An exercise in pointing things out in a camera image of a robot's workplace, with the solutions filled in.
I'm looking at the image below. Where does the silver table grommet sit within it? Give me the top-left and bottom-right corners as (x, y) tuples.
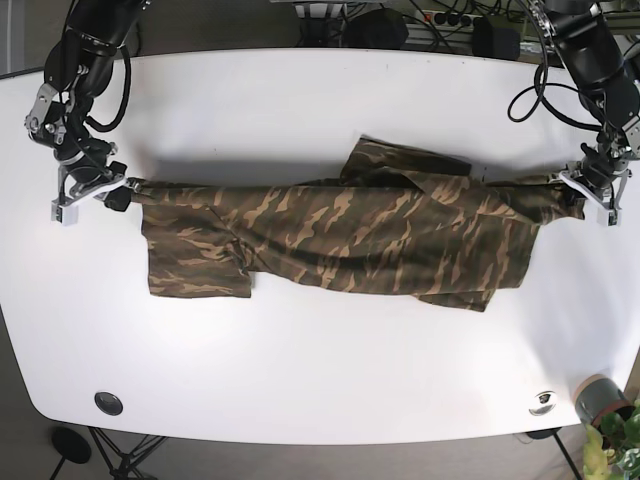
(528, 390), (557, 416)

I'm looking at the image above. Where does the black tripod stand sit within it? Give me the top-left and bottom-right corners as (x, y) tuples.
(50, 426), (168, 480)

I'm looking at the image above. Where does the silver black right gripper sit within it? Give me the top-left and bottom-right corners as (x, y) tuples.
(25, 105), (133, 225)

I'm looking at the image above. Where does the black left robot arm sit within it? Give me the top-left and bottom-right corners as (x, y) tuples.
(507, 1), (639, 226)

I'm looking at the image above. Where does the potted green plant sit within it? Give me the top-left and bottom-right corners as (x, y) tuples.
(573, 374), (639, 480)

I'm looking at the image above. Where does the black table grommet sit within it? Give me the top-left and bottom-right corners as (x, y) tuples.
(94, 391), (124, 416)

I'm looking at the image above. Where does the camouflage T-shirt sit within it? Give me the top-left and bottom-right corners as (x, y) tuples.
(132, 137), (584, 312)

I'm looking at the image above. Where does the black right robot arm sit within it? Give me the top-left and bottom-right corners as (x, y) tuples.
(25, 1), (150, 226)

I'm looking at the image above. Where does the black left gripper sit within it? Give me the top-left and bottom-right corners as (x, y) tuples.
(548, 135), (639, 227)

